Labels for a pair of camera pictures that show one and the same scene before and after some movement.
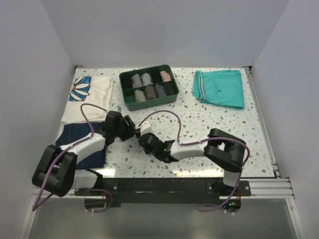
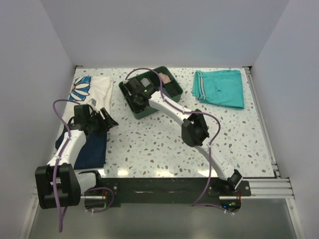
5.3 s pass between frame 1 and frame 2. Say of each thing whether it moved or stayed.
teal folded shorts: stayed
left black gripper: moved
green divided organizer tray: moved
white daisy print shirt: stayed
